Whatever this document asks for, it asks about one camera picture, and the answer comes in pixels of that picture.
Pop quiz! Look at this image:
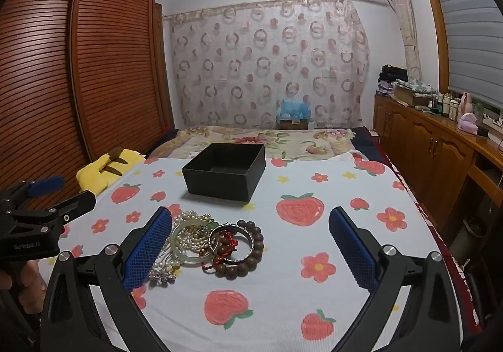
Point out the yellow plush toy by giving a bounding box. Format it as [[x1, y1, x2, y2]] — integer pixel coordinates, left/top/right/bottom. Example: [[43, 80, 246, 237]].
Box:
[[76, 148, 146, 196]]

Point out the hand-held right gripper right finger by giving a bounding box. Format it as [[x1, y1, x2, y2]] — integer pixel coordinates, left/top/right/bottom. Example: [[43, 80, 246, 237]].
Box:
[[329, 206, 481, 352]]

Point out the beige tied curtain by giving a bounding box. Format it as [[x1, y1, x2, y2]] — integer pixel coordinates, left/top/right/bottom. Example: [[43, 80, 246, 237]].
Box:
[[380, 0, 423, 84]]

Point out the brown slatted wardrobe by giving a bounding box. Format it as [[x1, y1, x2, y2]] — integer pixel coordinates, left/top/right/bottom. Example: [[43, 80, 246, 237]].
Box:
[[0, 0, 176, 215]]

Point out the brown flat box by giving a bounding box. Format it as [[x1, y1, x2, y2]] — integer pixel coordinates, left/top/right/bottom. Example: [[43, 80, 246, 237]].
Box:
[[393, 85, 430, 107]]

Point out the wooden sideboard cabinet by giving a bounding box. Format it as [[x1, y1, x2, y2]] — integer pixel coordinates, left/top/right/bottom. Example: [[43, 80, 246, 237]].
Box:
[[371, 94, 503, 237]]

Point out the dark waste bin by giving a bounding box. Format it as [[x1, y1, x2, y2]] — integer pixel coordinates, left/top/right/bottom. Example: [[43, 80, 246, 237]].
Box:
[[458, 215, 493, 256]]

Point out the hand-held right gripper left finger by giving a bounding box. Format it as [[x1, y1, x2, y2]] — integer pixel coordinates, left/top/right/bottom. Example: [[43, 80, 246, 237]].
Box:
[[39, 206, 174, 352]]

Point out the row of toiletry bottles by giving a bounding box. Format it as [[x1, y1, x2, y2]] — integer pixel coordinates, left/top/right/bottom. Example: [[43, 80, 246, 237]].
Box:
[[428, 92, 461, 121]]

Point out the pale jade bangle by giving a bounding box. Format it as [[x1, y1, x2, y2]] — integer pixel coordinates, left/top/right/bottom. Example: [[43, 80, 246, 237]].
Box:
[[170, 219, 215, 267]]

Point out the person's left hand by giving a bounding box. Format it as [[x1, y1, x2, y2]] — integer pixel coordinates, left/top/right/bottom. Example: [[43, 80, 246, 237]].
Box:
[[0, 261, 46, 311]]

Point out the circle patterned curtain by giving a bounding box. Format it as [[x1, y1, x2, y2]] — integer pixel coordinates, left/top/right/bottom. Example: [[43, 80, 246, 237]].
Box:
[[163, 0, 371, 129]]

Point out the brown wooden bead bracelet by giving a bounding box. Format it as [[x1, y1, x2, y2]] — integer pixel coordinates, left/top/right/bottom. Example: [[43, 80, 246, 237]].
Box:
[[214, 219, 265, 278]]

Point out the pink rabbit bottle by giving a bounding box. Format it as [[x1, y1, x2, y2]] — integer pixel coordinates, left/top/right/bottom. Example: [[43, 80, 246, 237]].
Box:
[[461, 91, 477, 116]]

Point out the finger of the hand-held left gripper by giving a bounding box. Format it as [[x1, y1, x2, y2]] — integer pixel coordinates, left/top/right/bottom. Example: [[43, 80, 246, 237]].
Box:
[[47, 191, 97, 229], [12, 175, 66, 204]]

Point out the pearl necklace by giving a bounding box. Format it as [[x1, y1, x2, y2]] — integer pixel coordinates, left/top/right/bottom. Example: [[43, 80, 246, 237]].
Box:
[[171, 210, 221, 260]]

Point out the green floral cloth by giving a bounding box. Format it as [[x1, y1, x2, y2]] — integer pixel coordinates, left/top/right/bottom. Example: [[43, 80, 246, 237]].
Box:
[[395, 79, 438, 96]]

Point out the silver bangle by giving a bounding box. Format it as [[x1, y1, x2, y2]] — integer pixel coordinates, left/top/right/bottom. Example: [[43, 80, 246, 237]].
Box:
[[208, 223, 254, 262]]

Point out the wooden window frame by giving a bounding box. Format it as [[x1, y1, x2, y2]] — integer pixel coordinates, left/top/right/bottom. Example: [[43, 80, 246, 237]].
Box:
[[414, 0, 503, 101]]

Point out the black box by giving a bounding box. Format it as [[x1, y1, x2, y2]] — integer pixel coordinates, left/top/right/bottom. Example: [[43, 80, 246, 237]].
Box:
[[181, 142, 267, 203]]

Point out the white power strip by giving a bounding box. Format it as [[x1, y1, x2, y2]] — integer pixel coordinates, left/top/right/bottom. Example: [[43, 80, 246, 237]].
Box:
[[480, 110, 503, 137]]

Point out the strawberry print blanket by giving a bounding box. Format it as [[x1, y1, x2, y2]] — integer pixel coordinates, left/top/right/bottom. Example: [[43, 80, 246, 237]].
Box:
[[37, 153, 465, 352]]

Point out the red string bracelet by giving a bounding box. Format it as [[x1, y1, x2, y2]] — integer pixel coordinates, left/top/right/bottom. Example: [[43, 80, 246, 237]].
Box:
[[201, 229, 241, 271]]

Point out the pile of dark clothes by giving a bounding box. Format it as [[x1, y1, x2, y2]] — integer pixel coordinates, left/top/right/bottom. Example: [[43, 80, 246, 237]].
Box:
[[376, 65, 410, 96]]

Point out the floral bedsheet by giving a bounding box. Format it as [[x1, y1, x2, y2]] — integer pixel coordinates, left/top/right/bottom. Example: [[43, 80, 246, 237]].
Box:
[[151, 125, 378, 162]]

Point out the blue plastic bag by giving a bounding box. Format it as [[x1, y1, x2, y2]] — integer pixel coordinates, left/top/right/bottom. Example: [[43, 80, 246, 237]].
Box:
[[277, 98, 312, 122]]

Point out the grey window blind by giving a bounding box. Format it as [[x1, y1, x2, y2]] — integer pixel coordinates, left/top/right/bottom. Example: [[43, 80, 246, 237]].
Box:
[[426, 0, 503, 111]]

